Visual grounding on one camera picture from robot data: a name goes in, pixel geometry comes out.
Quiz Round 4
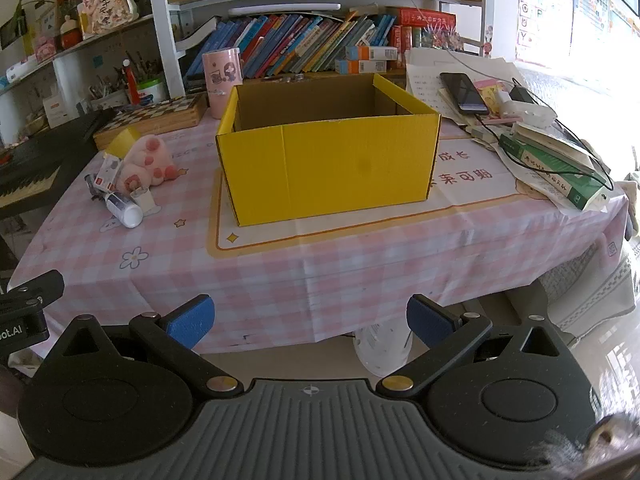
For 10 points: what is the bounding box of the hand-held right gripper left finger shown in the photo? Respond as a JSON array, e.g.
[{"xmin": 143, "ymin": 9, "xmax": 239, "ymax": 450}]
[{"xmin": 47, "ymin": 294, "xmax": 246, "ymax": 395}]

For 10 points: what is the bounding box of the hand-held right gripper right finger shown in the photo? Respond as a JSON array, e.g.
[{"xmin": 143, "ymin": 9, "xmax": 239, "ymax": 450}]
[{"xmin": 376, "ymin": 294, "xmax": 576, "ymax": 396}]

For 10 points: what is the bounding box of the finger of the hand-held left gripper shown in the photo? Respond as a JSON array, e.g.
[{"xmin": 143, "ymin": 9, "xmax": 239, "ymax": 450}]
[{"xmin": 0, "ymin": 270, "xmax": 66, "ymax": 311}]

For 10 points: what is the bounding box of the white plastic bottle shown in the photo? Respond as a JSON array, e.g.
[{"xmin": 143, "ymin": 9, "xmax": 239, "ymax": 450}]
[{"xmin": 104, "ymin": 192, "xmax": 145, "ymax": 229}]

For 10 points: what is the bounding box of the white staples box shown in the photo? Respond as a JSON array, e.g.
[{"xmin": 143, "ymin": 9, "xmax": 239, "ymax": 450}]
[{"xmin": 97, "ymin": 155, "xmax": 123, "ymax": 193}]

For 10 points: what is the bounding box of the pink plush toy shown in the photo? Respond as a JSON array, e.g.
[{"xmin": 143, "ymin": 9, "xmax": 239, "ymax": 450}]
[{"xmin": 120, "ymin": 135, "xmax": 188, "ymax": 198}]

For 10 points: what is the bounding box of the yellow cardboard box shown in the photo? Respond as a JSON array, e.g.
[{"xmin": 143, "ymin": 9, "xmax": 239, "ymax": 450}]
[{"xmin": 216, "ymin": 73, "xmax": 442, "ymax": 227}]

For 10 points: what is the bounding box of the pink checked desktop tablecloth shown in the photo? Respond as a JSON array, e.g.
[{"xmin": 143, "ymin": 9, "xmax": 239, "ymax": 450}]
[{"xmin": 7, "ymin": 77, "xmax": 631, "ymax": 356}]

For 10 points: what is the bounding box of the small white block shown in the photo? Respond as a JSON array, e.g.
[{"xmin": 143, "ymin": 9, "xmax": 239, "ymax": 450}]
[{"xmin": 132, "ymin": 189, "xmax": 161, "ymax": 213}]

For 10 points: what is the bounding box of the black piano keyboard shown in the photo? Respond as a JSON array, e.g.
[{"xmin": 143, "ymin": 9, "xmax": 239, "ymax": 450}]
[{"xmin": 0, "ymin": 109, "xmax": 113, "ymax": 221}]

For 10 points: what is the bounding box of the patterned grey blanket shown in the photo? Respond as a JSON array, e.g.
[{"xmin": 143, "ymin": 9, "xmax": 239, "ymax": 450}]
[{"xmin": 545, "ymin": 240, "xmax": 640, "ymax": 336}]

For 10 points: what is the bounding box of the green book stack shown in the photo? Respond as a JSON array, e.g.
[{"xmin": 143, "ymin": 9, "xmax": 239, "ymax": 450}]
[{"xmin": 500, "ymin": 132, "xmax": 608, "ymax": 211}]

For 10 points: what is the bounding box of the checkered wooden box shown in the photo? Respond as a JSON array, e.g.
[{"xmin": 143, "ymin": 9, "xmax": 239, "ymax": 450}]
[{"xmin": 94, "ymin": 94, "xmax": 208, "ymax": 151}]

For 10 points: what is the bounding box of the grey furry cloth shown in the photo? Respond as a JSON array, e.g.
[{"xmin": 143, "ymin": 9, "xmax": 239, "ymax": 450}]
[{"xmin": 540, "ymin": 410, "xmax": 640, "ymax": 480}]

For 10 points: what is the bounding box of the green-lid white jar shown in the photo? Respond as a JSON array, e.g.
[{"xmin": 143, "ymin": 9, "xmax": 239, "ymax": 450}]
[{"xmin": 135, "ymin": 77, "xmax": 168, "ymax": 106}]

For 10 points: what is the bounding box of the black smartphone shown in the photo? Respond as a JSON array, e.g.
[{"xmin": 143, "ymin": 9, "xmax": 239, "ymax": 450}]
[{"xmin": 440, "ymin": 72, "xmax": 490, "ymax": 115}]

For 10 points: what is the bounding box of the stack of white papers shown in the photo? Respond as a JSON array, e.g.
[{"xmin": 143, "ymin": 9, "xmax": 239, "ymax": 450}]
[{"xmin": 404, "ymin": 47, "xmax": 521, "ymax": 126}]

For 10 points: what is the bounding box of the pink cup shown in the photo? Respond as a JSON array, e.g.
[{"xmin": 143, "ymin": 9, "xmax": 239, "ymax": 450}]
[{"xmin": 201, "ymin": 47, "xmax": 244, "ymax": 120}]

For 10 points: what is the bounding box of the red and white jar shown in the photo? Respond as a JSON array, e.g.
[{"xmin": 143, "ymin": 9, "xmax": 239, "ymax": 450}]
[{"xmin": 60, "ymin": 15, "xmax": 83, "ymax": 50}]

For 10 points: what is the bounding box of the orange and white small box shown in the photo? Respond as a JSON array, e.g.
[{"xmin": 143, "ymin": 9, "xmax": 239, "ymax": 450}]
[
  {"xmin": 335, "ymin": 59, "xmax": 388, "ymax": 75},
  {"xmin": 345, "ymin": 46, "xmax": 398, "ymax": 61}
]

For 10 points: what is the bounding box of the floral paper craft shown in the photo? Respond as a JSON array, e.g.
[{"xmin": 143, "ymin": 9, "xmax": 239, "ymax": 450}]
[{"xmin": 80, "ymin": 0, "xmax": 138, "ymax": 36}]

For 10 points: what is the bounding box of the row of slanted books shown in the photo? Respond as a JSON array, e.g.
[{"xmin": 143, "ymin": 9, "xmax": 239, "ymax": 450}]
[{"xmin": 185, "ymin": 10, "xmax": 401, "ymax": 81}]

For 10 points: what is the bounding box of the red box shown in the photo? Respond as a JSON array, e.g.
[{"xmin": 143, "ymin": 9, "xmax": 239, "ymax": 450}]
[{"xmin": 397, "ymin": 8, "xmax": 458, "ymax": 41}]

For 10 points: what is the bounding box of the white shelf unit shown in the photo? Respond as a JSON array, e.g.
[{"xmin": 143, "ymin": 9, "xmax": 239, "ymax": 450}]
[{"xmin": 0, "ymin": 0, "xmax": 488, "ymax": 126}]

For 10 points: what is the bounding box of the white tube lamp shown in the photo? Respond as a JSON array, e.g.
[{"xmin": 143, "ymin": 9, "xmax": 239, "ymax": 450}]
[{"xmin": 228, "ymin": 2, "xmax": 342, "ymax": 17}]

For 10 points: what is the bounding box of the black cable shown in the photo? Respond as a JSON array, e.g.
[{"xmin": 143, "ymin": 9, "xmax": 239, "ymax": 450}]
[{"xmin": 475, "ymin": 77, "xmax": 615, "ymax": 191}]

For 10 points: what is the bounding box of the alphabet wall poster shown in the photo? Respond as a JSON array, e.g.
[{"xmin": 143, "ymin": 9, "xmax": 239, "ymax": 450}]
[{"xmin": 515, "ymin": 0, "xmax": 576, "ymax": 63}]

